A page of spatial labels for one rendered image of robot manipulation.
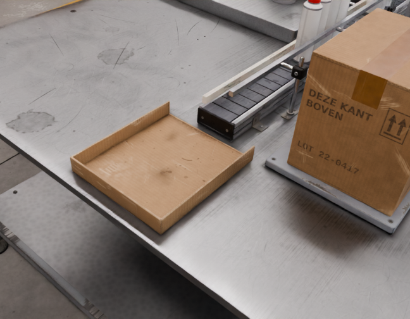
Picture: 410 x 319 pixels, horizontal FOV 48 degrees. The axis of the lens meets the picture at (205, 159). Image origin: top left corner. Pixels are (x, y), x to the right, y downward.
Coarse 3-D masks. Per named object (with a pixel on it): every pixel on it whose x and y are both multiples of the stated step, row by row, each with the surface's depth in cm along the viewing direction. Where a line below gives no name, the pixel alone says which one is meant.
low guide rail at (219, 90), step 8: (352, 8) 156; (288, 48) 131; (272, 56) 126; (280, 56) 129; (256, 64) 122; (264, 64) 124; (248, 72) 119; (256, 72) 122; (232, 80) 114; (240, 80) 117; (216, 88) 111; (224, 88) 113; (208, 96) 108; (216, 96) 111
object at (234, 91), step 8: (376, 0) 150; (360, 8) 144; (368, 8) 146; (352, 16) 138; (336, 24) 133; (344, 24) 136; (328, 32) 129; (312, 40) 124; (320, 40) 127; (296, 48) 120; (304, 48) 121; (288, 56) 116; (272, 64) 112; (264, 72) 109; (248, 80) 106; (256, 80) 108; (232, 88) 103; (240, 88) 103; (232, 96) 102
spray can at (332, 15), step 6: (336, 0) 130; (330, 6) 131; (336, 6) 131; (330, 12) 132; (336, 12) 132; (330, 18) 133; (330, 24) 134; (324, 30) 136; (330, 36) 137; (324, 42) 138
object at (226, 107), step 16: (400, 0) 175; (288, 64) 130; (304, 64) 131; (272, 80) 123; (288, 80) 123; (224, 96) 115; (240, 96) 116; (256, 96) 116; (208, 112) 110; (224, 112) 110; (240, 112) 110
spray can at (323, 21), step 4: (324, 0) 125; (328, 0) 125; (324, 4) 125; (328, 4) 126; (324, 8) 126; (328, 8) 127; (324, 12) 127; (324, 16) 128; (320, 20) 128; (324, 20) 129; (320, 24) 129; (324, 24) 130; (320, 28) 130; (324, 28) 131; (320, 32) 131; (316, 44) 133; (320, 44) 134; (316, 48) 134
